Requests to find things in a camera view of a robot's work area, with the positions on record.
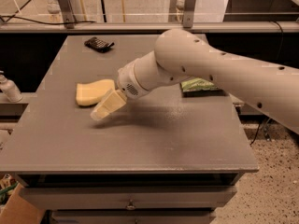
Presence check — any grey drawer cabinet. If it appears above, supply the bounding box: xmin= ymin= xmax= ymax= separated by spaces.
xmin=0 ymin=35 xmax=258 ymax=224

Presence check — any metal railing post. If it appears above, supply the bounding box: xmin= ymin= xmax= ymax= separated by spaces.
xmin=57 ymin=0 xmax=76 ymax=29
xmin=182 ymin=0 xmax=196 ymax=28

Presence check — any right metal railing post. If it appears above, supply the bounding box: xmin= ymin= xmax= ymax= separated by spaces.
xmin=182 ymin=0 xmax=196 ymax=28

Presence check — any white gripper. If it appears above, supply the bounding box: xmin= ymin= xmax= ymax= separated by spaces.
xmin=91 ymin=59 xmax=152 ymax=120

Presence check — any black rxbar chocolate wrapper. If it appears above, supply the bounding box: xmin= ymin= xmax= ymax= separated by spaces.
xmin=84 ymin=36 xmax=114 ymax=53

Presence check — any green kettle chips bag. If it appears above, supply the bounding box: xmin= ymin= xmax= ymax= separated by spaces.
xmin=180 ymin=78 xmax=220 ymax=93

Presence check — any left metal railing post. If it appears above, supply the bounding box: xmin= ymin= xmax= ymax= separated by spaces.
xmin=57 ymin=0 xmax=76 ymax=29

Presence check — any black cable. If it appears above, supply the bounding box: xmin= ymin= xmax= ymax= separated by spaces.
xmin=0 ymin=14 xmax=96 ymax=26

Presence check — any white spray bottle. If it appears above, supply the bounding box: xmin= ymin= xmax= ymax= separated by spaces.
xmin=0 ymin=71 xmax=22 ymax=103

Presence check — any metal drawer knob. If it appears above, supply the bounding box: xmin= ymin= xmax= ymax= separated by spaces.
xmin=125 ymin=199 xmax=136 ymax=211

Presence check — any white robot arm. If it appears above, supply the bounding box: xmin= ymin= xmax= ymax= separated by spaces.
xmin=91 ymin=29 xmax=299 ymax=133

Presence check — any cardboard box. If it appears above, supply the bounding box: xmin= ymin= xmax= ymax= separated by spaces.
xmin=0 ymin=184 xmax=45 ymax=224

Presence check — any yellow sponge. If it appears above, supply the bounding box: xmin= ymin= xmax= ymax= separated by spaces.
xmin=76 ymin=79 xmax=115 ymax=106

